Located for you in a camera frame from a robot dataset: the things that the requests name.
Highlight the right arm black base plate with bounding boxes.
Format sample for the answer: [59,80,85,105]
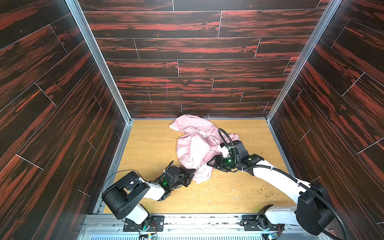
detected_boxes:
[240,215,285,232]

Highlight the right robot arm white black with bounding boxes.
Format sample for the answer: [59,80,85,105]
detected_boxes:
[207,153,350,240]

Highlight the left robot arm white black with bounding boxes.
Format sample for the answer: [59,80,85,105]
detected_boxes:
[102,164,196,229]

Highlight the pink zip-up jacket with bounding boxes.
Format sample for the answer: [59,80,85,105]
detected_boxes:
[170,115,223,184]

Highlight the aluminium front rail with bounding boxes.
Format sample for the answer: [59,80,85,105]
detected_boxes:
[78,214,328,240]

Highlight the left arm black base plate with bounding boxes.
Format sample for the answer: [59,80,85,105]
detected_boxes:
[123,215,165,232]

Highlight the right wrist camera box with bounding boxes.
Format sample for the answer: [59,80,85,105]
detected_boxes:
[218,143,233,159]

